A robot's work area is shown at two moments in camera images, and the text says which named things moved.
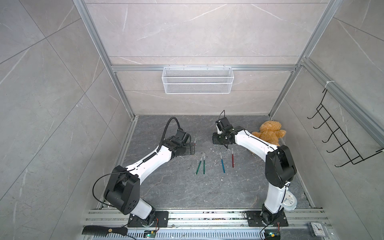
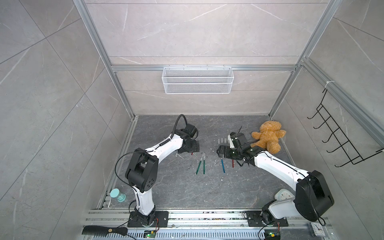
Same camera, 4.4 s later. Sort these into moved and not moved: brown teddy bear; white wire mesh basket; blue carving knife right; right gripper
Moved: right gripper
Not moved: brown teddy bear; white wire mesh basket; blue carving knife right
